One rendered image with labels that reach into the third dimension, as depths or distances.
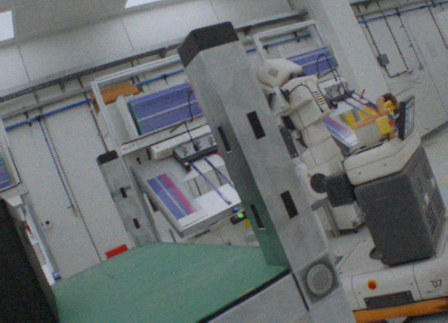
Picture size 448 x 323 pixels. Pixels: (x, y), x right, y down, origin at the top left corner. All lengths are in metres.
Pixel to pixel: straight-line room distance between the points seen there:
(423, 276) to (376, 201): 0.38
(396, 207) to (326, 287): 1.57
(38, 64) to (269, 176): 4.47
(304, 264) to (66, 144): 4.23
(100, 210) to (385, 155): 3.21
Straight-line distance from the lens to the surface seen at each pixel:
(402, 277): 1.91
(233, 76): 0.25
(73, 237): 4.34
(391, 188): 1.81
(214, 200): 2.67
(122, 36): 4.90
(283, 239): 0.24
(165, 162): 2.98
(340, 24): 5.76
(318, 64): 3.88
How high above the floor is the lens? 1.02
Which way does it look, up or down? level
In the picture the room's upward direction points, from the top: 23 degrees counter-clockwise
